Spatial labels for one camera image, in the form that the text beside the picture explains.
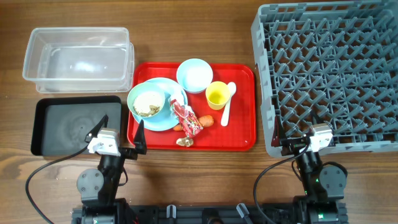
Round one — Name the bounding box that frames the green bowl with rice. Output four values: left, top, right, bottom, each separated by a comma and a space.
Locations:
127, 82, 165, 118

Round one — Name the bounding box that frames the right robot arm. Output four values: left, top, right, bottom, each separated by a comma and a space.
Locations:
264, 111, 348, 223

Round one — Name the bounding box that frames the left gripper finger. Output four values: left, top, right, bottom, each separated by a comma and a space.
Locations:
85, 115, 109, 143
133, 119, 147, 155

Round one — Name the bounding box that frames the red snack wrapper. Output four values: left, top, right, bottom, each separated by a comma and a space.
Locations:
170, 99, 203, 138

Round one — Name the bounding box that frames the clear plastic bin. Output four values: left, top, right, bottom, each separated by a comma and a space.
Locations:
22, 27, 135, 93

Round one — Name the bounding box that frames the grey dishwasher rack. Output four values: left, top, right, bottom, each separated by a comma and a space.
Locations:
251, 1, 397, 157

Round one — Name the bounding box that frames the light blue plate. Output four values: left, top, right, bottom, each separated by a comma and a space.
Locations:
130, 77, 188, 131

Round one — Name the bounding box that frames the yellow plastic cup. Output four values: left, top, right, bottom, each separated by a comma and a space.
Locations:
205, 81, 230, 110

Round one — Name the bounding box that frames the orange carrot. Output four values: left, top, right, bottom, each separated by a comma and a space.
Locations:
173, 115, 214, 131

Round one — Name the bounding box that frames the red serving tray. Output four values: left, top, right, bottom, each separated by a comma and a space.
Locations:
145, 63, 256, 151

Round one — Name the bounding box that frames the brown walnut piece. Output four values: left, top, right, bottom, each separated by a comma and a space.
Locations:
176, 137, 193, 147

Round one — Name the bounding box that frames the light blue bowl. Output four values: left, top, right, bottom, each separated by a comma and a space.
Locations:
176, 58, 213, 93

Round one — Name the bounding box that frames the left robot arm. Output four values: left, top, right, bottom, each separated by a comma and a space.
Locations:
72, 115, 147, 224

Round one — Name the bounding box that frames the black plastic tray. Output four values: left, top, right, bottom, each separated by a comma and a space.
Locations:
30, 96, 122, 156

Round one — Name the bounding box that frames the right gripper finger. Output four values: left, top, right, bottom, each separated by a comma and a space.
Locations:
310, 110, 323, 126
271, 117, 285, 147

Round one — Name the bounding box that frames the white plastic spoon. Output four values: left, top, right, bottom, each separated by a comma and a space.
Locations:
221, 82, 237, 127

